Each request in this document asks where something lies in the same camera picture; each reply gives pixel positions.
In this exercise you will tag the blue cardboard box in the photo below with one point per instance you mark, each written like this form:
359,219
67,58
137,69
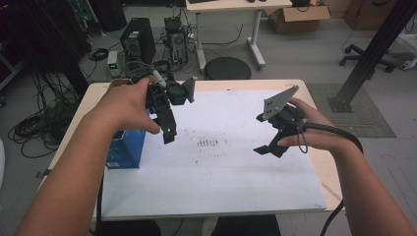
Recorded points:
126,149

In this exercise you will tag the black computer tower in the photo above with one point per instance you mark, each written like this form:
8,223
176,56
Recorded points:
137,39

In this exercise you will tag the open computer case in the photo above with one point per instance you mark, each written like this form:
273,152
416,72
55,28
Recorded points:
177,42

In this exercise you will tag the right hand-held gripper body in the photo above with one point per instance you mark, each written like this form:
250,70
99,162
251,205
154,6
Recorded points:
282,114

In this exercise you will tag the white desk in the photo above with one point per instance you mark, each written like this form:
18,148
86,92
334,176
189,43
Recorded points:
236,6

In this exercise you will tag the closed brown cardboard box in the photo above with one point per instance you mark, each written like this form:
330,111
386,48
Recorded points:
367,14

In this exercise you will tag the person's right hand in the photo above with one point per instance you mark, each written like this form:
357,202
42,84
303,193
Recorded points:
318,131

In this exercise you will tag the person's dark trousers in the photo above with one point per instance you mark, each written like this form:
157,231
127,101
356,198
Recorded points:
246,227

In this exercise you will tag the open brown cardboard box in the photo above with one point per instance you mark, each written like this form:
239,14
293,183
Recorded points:
295,18

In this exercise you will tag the black metal post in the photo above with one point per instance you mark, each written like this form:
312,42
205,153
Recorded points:
370,55

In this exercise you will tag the small white power supply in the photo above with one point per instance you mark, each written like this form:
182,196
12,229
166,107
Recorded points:
112,64

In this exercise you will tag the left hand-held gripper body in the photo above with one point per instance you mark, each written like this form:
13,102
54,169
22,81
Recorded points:
177,91

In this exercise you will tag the grey floor mat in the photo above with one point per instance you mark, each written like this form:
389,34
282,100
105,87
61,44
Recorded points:
370,124

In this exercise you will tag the person's left hand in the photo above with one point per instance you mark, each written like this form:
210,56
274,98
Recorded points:
128,105

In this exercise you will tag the black office chair base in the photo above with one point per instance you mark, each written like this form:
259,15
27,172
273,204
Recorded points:
357,55

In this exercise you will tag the white board sheet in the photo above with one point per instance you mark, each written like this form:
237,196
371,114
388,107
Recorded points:
229,177

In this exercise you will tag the round black stool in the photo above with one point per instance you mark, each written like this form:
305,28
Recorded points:
227,69

